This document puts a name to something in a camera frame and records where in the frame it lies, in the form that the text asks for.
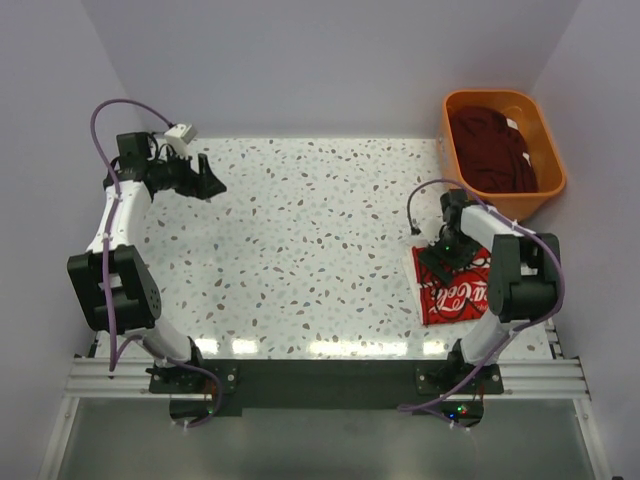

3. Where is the white t shirt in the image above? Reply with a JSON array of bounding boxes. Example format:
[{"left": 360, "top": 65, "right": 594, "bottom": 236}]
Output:
[{"left": 402, "top": 247, "right": 490, "bottom": 327}]

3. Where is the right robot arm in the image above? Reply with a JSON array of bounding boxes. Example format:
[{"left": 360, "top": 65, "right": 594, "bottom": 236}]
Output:
[{"left": 416, "top": 189, "right": 565, "bottom": 394}]

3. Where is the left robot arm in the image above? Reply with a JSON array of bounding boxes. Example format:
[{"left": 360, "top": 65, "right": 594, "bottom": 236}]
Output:
[{"left": 67, "top": 124, "right": 227, "bottom": 393}]

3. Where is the dark red t shirt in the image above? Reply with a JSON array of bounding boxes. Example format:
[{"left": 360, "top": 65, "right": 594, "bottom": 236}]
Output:
[{"left": 450, "top": 106, "right": 538, "bottom": 194}]

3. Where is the orange plastic basket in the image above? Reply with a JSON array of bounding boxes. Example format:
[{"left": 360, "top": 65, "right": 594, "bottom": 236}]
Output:
[{"left": 436, "top": 89, "right": 567, "bottom": 221}]

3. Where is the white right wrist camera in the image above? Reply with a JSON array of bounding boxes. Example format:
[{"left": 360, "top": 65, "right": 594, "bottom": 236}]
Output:
[{"left": 411, "top": 218, "right": 442, "bottom": 247}]

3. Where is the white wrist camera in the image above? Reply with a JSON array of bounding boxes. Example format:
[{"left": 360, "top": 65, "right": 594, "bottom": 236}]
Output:
[
  {"left": 411, "top": 218, "right": 442, "bottom": 247},
  {"left": 164, "top": 124, "right": 198, "bottom": 157}
]

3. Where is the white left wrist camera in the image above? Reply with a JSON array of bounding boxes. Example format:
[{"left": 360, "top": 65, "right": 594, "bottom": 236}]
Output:
[{"left": 164, "top": 124, "right": 198, "bottom": 157}]

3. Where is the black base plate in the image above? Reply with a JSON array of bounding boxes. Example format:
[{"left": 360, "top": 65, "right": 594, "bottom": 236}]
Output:
[{"left": 148, "top": 357, "right": 505, "bottom": 429}]

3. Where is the aluminium frame rail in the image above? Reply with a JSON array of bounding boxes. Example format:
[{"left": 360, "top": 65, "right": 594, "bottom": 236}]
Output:
[{"left": 40, "top": 323, "right": 614, "bottom": 479}]

